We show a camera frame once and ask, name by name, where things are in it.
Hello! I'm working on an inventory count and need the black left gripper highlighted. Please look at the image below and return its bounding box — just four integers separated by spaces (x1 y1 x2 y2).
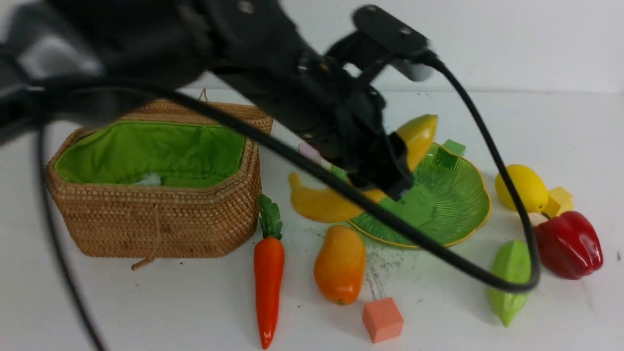
214 29 414 201

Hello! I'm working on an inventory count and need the yellow toy banana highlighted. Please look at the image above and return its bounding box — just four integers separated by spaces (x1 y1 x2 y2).
288 114 438 224

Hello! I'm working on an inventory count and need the orange toy mango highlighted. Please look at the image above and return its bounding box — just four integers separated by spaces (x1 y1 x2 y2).
313 225 367 305

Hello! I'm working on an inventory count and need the yellow toy lemon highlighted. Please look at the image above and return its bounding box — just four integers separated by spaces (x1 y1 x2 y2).
495 164 548 213

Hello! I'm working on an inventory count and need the orange toy carrot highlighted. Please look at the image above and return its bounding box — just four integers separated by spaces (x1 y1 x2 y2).
253 194 285 350

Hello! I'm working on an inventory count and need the red toy bell pepper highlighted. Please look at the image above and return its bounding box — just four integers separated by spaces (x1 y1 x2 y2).
533 211 604 280

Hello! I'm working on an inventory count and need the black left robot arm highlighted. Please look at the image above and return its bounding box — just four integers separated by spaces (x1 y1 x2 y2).
1 0 428 200

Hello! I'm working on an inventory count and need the green foam cube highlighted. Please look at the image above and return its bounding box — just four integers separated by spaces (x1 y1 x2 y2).
443 138 466 157

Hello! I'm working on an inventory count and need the green glass leaf plate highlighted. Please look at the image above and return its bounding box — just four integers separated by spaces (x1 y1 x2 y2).
331 141 491 250

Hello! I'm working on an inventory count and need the pink foam cube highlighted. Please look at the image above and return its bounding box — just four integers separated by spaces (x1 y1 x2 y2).
298 142 323 164

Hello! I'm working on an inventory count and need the orange foam cube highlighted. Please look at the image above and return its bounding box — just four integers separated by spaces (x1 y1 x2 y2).
362 297 404 344

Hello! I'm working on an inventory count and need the yellow foam cube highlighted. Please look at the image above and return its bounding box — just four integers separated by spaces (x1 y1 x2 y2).
541 187 574 218

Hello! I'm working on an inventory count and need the woven wicker basket lid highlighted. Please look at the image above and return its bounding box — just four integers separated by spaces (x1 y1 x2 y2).
117 89 274 139

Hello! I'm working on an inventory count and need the woven wicker basket green lining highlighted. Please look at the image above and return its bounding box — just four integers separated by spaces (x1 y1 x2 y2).
46 114 261 260

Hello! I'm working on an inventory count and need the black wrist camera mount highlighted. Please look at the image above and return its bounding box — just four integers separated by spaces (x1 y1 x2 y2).
325 4 434 83

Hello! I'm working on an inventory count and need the black camera cable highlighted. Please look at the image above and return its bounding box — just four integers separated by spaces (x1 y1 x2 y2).
34 51 542 351

